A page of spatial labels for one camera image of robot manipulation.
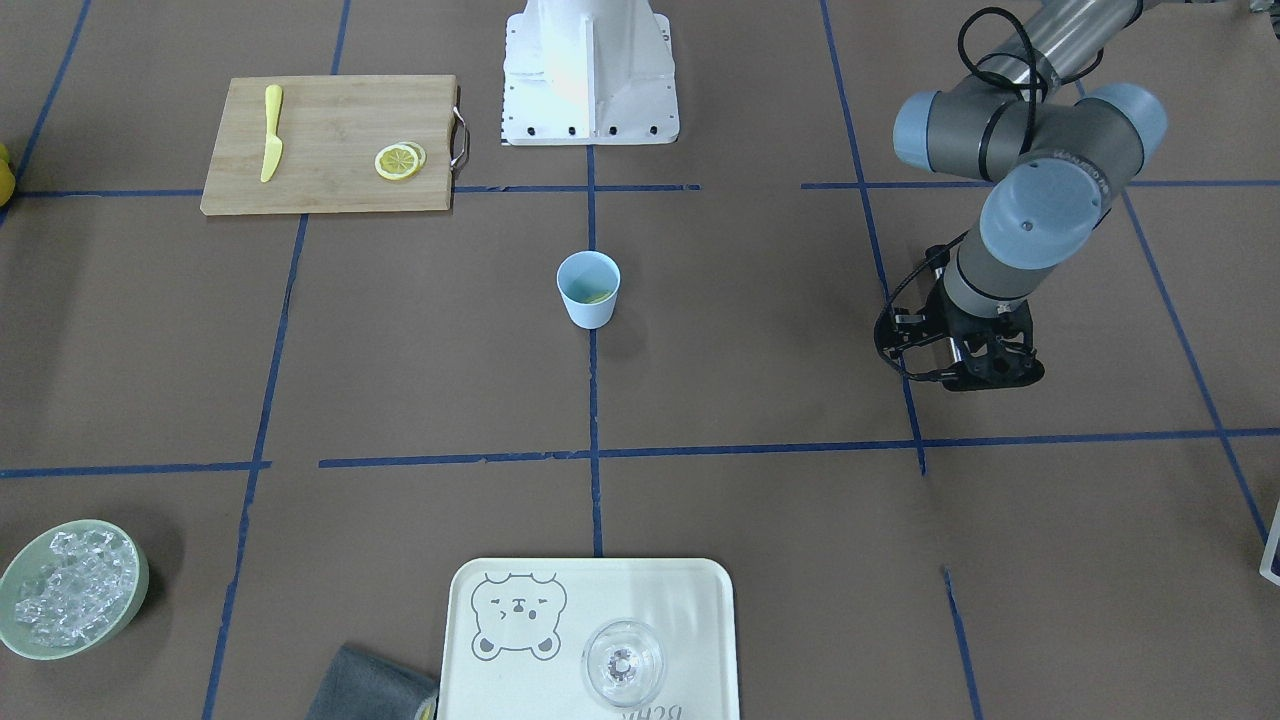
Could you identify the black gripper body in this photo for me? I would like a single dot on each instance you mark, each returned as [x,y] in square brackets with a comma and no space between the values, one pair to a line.
[938,327]

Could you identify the yellow lemon slice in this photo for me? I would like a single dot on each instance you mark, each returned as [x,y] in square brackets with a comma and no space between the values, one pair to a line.
[598,297]

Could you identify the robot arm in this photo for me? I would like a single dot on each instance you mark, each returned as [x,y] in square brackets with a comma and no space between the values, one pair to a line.
[1055,170]

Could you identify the blue paper cup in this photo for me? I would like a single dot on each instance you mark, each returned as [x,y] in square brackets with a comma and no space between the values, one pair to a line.
[588,272]

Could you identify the lemon slices on board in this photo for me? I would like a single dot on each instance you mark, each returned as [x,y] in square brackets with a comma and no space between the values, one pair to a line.
[399,161]

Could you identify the clear wine glass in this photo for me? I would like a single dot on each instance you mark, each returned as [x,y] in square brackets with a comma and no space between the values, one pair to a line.
[623,665]

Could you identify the cream bear serving tray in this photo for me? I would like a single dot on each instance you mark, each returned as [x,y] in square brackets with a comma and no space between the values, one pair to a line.
[516,629]

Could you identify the bamboo cutting board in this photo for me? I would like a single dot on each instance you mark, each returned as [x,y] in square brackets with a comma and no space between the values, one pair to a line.
[332,127]

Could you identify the grey folded cloth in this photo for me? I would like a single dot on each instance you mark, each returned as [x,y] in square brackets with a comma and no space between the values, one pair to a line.
[358,685]

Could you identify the yellow plastic knife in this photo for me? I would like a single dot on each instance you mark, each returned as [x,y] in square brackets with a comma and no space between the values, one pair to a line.
[273,143]

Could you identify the green bowl of ice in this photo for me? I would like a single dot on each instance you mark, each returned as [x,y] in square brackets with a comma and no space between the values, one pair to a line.
[71,589]

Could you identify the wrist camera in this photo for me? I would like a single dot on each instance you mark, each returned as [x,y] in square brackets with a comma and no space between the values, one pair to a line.
[897,330]

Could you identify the white wire cup rack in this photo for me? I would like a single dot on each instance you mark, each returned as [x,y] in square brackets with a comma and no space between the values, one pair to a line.
[1269,563]

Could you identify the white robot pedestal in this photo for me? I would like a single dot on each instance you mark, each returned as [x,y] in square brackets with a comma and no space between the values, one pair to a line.
[589,73]

